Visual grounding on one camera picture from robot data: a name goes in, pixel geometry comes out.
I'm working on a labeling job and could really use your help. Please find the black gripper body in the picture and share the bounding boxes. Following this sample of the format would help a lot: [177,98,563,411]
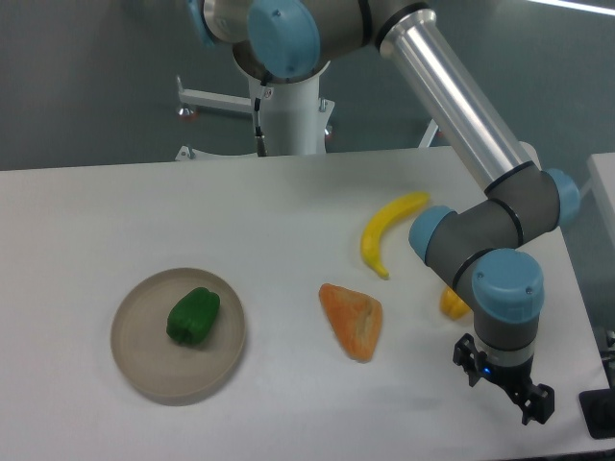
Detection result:
[473,351,533,389]

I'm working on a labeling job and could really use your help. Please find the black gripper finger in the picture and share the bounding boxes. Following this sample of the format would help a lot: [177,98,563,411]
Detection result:
[501,378,554,425]
[453,333,485,387]

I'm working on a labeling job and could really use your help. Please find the green bell pepper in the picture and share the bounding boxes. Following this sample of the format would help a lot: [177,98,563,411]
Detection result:
[166,287,221,346]

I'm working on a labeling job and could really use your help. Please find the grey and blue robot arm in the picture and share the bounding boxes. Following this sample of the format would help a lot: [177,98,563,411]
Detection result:
[187,1,580,424]

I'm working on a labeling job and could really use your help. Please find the yellow bell pepper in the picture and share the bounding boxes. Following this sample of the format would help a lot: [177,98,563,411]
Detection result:
[439,287,471,321]

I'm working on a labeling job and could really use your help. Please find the beige round plate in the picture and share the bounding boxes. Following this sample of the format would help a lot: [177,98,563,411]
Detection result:
[110,268,247,406]

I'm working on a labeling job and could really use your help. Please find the black device at table edge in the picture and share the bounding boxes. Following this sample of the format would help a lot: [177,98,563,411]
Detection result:
[578,326,615,440]

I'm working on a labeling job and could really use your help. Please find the orange bread wedge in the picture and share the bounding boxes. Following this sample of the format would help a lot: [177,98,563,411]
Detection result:
[318,283,383,362]

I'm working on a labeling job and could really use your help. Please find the yellow banana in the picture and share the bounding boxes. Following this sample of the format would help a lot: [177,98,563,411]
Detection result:
[359,191,431,279]

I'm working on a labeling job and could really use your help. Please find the white stand leg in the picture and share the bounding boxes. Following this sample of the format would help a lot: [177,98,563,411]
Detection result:
[418,119,449,148]

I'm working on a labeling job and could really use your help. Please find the white side table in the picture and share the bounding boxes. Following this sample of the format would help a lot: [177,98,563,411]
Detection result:
[580,152,615,243]

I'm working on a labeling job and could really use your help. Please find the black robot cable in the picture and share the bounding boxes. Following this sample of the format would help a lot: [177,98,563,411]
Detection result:
[253,69,275,158]

